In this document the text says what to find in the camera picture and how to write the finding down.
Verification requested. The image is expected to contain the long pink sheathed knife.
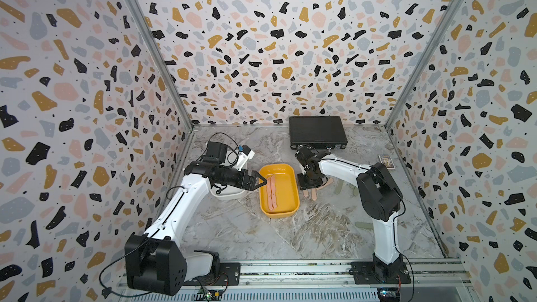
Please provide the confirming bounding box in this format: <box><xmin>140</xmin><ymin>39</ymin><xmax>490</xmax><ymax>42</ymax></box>
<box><xmin>267</xmin><ymin>176</ymin><xmax>274</xmax><ymax>211</ymax></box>

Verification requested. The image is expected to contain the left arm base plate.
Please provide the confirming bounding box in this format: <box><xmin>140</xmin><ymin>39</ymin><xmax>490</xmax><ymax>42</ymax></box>
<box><xmin>184</xmin><ymin>261</ymin><xmax>241</xmax><ymax>287</ymax></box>

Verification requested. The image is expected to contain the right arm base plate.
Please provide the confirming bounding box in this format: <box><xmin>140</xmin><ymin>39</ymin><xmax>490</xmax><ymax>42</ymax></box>
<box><xmin>350</xmin><ymin>261</ymin><xmax>412</xmax><ymax>285</ymax></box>

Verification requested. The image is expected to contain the yellow plastic bin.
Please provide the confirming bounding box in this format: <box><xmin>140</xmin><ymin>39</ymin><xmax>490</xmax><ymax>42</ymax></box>
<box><xmin>260</xmin><ymin>164</ymin><xmax>300</xmax><ymax>219</ymax></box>

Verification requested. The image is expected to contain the black ribbed briefcase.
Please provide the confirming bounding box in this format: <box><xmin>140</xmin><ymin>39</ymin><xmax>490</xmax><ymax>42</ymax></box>
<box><xmin>289</xmin><ymin>116</ymin><xmax>348</xmax><ymax>150</ymax></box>

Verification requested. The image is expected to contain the green knife near arm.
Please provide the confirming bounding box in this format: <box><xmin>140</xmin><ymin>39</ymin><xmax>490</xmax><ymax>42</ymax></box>
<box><xmin>355</xmin><ymin>222</ymin><xmax>373</xmax><ymax>230</ymax></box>

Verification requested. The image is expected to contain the pink folding knife right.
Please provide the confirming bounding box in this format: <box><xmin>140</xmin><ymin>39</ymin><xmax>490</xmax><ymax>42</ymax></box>
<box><xmin>323</xmin><ymin>178</ymin><xmax>334</xmax><ymax>187</ymax></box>

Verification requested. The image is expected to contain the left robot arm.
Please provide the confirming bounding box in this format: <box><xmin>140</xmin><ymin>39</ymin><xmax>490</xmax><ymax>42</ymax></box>
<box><xmin>122</xmin><ymin>139</ymin><xmax>267</xmax><ymax>297</ymax></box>

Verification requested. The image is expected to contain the white plastic bin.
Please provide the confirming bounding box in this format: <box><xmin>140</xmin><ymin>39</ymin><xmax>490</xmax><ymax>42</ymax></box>
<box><xmin>210</xmin><ymin>166</ymin><xmax>247</xmax><ymax>201</ymax></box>

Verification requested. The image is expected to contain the playing card box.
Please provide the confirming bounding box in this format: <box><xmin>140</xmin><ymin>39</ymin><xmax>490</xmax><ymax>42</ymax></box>
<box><xmin>378</xmin><ymin>155</ymin><xmax>396</xmax><ymax>170</ymax></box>

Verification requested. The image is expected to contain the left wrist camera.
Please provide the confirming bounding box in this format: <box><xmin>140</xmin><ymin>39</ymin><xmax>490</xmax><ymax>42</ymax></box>
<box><xmin>234</xmin><ymin>145</ymin><xmax>255</xmax><ymax>171</ymax></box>

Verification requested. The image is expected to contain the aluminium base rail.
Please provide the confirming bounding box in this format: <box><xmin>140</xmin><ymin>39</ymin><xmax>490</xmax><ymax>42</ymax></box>
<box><xmin>135</xmin><ymin>259</ymin><xmax>478</xmax><ymax>301</ymax></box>

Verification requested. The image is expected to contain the green folding knife middle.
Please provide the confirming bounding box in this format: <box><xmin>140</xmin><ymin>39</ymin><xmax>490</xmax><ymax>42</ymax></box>
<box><xmin>334</xmin><ymin>180</ymin><xmax>344</xmax><ymax>194</ymax></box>

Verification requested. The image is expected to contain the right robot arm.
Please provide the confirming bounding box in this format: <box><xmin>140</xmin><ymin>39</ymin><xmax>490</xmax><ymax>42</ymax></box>
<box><xmin>295</xmin><ymin>145</ymin><xmax>411</xmax><ymax>284</ymax></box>

